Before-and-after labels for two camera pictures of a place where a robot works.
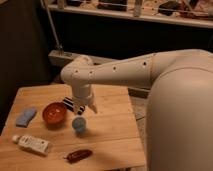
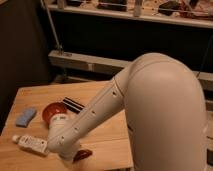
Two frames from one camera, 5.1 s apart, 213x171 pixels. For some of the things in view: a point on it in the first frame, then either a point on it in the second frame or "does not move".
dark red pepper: [78, 155] does not move
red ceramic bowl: [54, 114] does not move
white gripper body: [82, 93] → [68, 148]
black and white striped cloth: [69, 103] does not move
